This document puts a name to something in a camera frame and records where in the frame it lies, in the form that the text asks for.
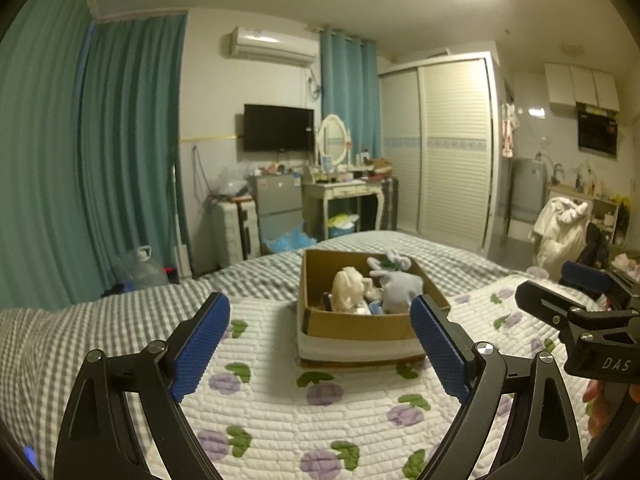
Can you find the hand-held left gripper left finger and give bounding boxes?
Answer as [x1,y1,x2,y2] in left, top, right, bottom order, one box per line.
[52,291,232,480]

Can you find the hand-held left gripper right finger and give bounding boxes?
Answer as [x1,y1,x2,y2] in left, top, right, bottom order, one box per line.
[409,294,585,480]

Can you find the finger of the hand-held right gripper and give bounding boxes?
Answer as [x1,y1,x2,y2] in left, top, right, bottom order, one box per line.
[515,280,640,342]
[560,260,640,310]

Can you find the grey plush toy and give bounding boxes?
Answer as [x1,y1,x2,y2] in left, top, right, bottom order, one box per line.
[382,272,426,314]

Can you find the cardboard box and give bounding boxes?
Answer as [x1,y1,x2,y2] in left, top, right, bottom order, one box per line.
[297,248,451,366]

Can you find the white sock with blue band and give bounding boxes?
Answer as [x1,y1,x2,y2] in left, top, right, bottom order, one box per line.
[361,277,385,306]

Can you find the grey-white knotted soft toy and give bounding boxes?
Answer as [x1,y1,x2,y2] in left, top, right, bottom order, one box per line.
[366,249,415,281]

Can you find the cream plush cloth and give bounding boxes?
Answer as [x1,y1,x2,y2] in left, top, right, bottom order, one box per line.
[332,268,373,313]

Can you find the person's right hand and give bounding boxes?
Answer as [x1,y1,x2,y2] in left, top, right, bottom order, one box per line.
[582,379,622,437]

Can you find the dark floral clothing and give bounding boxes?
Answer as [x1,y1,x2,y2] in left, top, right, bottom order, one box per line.
[582,222,613,268]

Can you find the white jacket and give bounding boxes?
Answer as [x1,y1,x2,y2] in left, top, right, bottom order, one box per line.
[530,196,591,273]

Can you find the cluttered white shelf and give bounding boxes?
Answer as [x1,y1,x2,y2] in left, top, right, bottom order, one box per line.
[547,180,632,241]

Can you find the clear water jug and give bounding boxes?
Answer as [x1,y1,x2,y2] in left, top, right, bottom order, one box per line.
[117,245,171,291]

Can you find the floral quilted blanket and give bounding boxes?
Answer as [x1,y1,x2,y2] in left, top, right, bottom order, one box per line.
[142,272,608,480]

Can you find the white ribbed suitcase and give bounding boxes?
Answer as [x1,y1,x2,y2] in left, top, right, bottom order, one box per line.
[210,200,261,263]

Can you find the blue plastic bag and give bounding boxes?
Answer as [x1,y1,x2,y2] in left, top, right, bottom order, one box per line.
[265,222,318,256]

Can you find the black range hood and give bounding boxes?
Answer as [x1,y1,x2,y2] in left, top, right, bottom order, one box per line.
[576,102,621,153]

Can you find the grey suitcase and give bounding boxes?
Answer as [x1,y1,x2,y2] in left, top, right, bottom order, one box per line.
[380,177,400,231]

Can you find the hanging pink white clothes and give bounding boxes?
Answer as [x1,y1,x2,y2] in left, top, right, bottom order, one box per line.
[500,102,519,159]

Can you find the silver small fridge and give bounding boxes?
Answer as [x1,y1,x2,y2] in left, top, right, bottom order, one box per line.
[248,174,306,256]

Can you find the clear plastic bags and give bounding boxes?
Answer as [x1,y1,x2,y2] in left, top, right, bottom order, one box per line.
[217,166,251,196]

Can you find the white louvred wardrobe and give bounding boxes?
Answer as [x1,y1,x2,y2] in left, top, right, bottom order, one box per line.
[377,52,503,256]

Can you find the white dressing table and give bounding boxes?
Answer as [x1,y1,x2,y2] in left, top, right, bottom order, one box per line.
[301,180,386,241]

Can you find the teal curtain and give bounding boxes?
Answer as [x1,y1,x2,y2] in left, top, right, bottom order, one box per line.
[0,0,96,311]
[77,12,190,288]

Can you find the white oval mirror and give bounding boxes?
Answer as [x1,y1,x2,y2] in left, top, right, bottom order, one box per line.
[315,114,353,166]

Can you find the light blue curtain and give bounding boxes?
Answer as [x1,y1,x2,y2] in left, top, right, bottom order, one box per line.
[319,27,384,161]

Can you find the white air conditioner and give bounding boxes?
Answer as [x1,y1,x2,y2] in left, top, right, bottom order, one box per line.
[229,26,320,66]

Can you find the dark wall cable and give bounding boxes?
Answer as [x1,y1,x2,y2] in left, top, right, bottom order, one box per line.
[192,146,216,206]

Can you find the white wall cabinets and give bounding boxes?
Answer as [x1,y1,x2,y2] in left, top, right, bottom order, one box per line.
[544,62,621,111]

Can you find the black wall television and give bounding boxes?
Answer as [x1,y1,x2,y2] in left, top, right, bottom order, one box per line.
[243,104,316,152]

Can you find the air conditioner cable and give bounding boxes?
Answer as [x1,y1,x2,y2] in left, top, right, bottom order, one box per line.
[305,65,324,102]

